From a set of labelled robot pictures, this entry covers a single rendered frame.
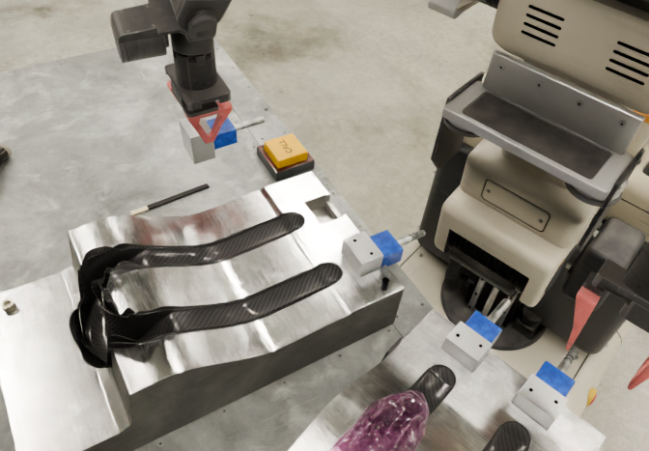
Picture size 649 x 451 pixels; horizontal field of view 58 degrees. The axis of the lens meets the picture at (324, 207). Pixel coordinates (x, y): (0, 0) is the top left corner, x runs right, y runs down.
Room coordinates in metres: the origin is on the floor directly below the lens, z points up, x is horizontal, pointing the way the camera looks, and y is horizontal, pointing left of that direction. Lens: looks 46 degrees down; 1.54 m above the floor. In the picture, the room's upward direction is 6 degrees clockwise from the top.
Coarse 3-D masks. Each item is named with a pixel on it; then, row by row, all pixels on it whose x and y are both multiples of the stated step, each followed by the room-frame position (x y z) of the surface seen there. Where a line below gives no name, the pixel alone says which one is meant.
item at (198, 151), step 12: (180, 120) 0.71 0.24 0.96; (204, 120) 0.71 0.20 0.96; (228, 120) 0.73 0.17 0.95; (252, 120) 0.75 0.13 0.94; (264, 120) 0.75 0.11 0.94; (192, 132) 0.68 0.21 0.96; (228, 132) 0.70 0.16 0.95; (192, 144) 0.67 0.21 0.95; (204, 144) 0.68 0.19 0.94; (216, 144) 0.69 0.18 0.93; (228, 144) 0.70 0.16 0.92; (192, 156) 0.67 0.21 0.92; (204, 156) 0.68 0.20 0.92
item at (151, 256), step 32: (256, 224) 0.57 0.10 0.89; (288, 224) 0.58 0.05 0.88; (96, 256) 0.44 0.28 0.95; (128, 256) 0.46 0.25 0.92; (160, 256) 0.48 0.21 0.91; (192, 256) 0.50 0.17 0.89; (224, 256) 0.51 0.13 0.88; (96, 288) 0.39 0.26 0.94; (288, 288) 0.47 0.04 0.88; (320, 288) 0.47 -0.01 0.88; (96, 320) 0.39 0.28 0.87; (128, 320) 0.36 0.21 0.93; (160, 320) 0.38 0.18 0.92; (192, 320) 0.39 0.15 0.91; (224, 320) 0.40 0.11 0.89; (256, 320) 0.41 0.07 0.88; (96, 352) 0.35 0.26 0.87
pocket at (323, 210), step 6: (318, 198) 0.64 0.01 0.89; (324, 198) 0.65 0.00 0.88; (306, 204) 0.63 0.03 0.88; (312, 204) 0.64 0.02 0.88; (318, 204) 0.64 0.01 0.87; (324, 204) 0.65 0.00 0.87; (330, 204) 0.64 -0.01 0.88; (312, 210) 0.64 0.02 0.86; (318, 210) 0.64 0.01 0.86; (324, 210) 0.64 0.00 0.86; (330, 210) 0.63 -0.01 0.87; (336, 210) 0.63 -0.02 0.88; (318, 216) 0.62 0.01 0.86; (324, 216) 0.63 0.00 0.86; (330, 216) 0.63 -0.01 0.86; (336, 216) 0.62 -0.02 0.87; (342, 216) 0.61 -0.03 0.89; (324, 222) 0.61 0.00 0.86
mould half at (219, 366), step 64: (256, 192) 0.64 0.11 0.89; (320, 192) 0.65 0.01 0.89; (256, 256) 0.52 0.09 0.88; (320, 256) 0.52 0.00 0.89; (0, 320) 0.39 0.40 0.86; (64, 320) 0.40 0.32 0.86; (320, 320) 0.42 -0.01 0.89; (384, 320) 0.47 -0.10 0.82; (64, 384) 0.31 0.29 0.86; (128, 384) 0.28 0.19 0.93; (192, 384) 0.31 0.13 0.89; (256, 384) 0.36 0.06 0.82; (64, 448) 0.24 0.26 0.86; (128, 448) 0.26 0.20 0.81
